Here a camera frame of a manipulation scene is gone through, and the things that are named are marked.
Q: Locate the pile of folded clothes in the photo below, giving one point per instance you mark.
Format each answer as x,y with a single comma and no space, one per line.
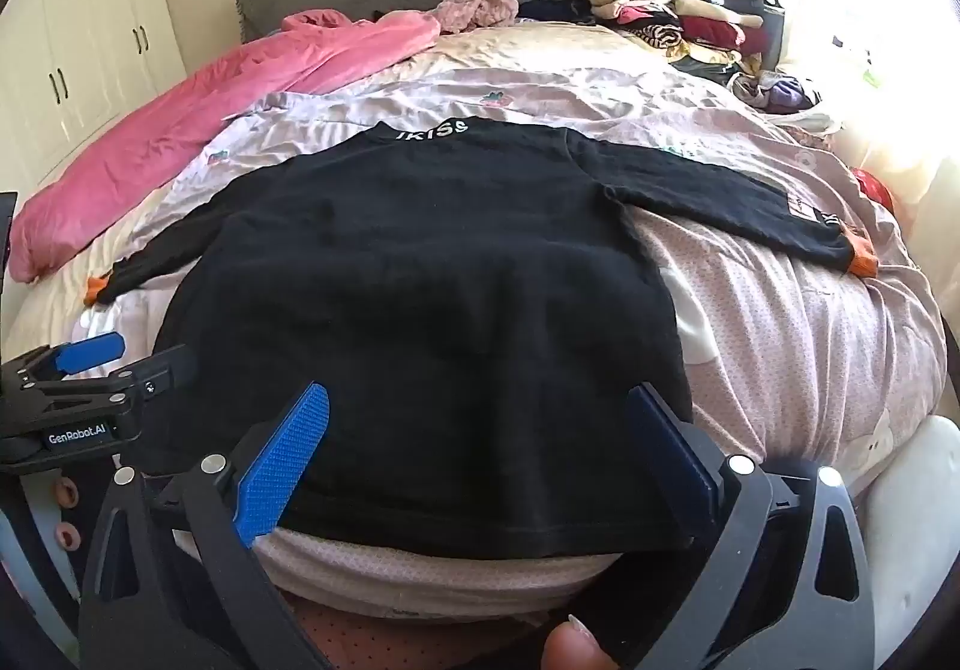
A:
675,3

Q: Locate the light curtain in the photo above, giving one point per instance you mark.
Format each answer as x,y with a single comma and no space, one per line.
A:
862,3

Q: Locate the person's pink dotted clothing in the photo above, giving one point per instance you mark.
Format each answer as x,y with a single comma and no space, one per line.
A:
390,640

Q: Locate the pink fuzzy garment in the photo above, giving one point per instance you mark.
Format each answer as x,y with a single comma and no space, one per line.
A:
480,3

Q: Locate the white mattress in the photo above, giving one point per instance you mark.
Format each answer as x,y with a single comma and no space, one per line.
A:
915,527

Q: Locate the pink duvet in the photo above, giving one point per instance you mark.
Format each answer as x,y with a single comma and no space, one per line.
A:
187,115

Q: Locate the white wardrobe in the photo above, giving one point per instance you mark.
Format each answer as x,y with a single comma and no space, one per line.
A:
75,40

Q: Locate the person's right hand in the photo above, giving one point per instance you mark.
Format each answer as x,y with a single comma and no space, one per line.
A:
576,649

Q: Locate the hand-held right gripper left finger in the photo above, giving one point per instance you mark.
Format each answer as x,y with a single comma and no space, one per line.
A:
285,464

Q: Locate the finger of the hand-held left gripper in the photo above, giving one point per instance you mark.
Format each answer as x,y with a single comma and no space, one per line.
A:
161,370
90,351

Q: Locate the red cloth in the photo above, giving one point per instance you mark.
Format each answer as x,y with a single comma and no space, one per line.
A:
874,190

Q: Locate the dark navy garment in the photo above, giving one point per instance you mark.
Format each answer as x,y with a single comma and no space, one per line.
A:
555,10

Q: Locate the heap of small purple clothes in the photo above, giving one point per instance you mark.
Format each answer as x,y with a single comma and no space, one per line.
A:
776,93

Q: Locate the black t-shirt with print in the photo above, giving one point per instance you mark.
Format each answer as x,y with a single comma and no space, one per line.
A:
420,310

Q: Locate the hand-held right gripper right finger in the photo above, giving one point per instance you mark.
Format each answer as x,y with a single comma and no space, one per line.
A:
675,452

